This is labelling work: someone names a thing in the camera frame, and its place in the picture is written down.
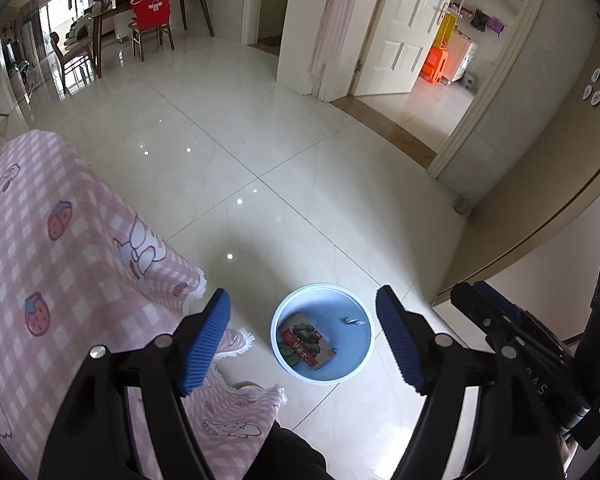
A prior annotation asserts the red chair cover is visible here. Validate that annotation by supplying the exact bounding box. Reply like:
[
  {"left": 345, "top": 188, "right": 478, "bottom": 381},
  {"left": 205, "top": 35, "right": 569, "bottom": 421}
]
[{"left": 131, "top": 0, "right": 174, "bottom": 29}]

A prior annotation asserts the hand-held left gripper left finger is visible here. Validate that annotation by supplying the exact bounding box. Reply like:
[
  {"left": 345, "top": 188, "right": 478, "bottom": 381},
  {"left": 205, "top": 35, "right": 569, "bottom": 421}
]
[{"left": 40, "top": 288, "right": 231, "bottom": 480}]

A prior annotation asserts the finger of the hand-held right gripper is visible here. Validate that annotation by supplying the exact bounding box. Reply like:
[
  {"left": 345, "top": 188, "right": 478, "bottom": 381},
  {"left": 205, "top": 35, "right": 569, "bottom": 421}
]
[
  {"left": 450, "top": 283, "right": 513, "bottom": 358},
  {"left": 472, "top": 281, "right": 527, "bottom": 333}
]

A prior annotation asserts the wooden dining chair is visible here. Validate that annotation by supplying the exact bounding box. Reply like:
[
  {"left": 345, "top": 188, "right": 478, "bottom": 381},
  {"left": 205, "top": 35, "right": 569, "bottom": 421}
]
[{"left": 50, "top": 31, "right": 94, "bottom": 96}]

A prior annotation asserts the person's dark clothing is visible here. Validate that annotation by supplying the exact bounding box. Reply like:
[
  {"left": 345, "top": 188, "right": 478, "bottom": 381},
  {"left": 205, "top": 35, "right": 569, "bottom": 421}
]
[{"left": 259, "top": 422, "right": 332, "bottom": 480}]

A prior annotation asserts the white panel door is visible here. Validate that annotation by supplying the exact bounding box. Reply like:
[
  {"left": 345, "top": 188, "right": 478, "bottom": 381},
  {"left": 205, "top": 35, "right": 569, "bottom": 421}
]
[{"left": 350, "top": 0, "right": 469, "bottom": 97}]

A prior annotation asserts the pink checked tablecloth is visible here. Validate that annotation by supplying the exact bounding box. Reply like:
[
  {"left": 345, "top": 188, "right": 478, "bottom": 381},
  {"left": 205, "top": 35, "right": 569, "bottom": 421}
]
[{"left": 0, "top": 130, "right": 286, "bottom": 480}]

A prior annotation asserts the dark wooden table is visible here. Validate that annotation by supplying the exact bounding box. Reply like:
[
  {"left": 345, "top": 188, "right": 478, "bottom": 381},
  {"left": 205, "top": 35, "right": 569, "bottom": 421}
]
[{"left": 89, "top": 0, "right": 216, "bottom": 79}]

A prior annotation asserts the yellow plastic stool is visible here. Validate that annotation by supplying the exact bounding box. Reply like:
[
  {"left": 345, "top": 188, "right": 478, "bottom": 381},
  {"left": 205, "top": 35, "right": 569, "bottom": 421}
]
[{"left": 436, "top": 12, "right": 459, "bottom": 52}]

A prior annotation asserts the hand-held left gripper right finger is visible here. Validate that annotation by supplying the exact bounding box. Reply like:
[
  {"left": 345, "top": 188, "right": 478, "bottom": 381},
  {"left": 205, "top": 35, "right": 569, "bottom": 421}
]
[{"left": 375, "top": 285, "right": 566, "bottom": 480}]

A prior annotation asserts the orange plastic stool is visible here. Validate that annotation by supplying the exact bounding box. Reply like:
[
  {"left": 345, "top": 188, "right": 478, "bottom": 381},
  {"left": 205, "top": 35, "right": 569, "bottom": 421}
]
[{"left": 420, "top": 45, "right": 451, "bottom": 84}]

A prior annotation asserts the white cabinet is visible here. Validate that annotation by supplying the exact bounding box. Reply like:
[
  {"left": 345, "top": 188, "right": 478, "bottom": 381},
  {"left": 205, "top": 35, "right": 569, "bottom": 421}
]
[{"left": 445, "top": 30, "right": 481, "bottom": 87}]

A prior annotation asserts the red snack packet in bin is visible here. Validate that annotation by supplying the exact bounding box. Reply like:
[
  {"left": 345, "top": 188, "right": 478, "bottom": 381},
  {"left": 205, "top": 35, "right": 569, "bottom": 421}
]
[{"left": 278, "top": 311, "right": 339, "bottom": 370}]

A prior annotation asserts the blue plastic bin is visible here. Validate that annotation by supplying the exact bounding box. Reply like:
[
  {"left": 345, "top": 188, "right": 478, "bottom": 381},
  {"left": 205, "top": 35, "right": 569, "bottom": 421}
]
[{"left": 271, "top": 283, "right": 376, "bottom": 386}]

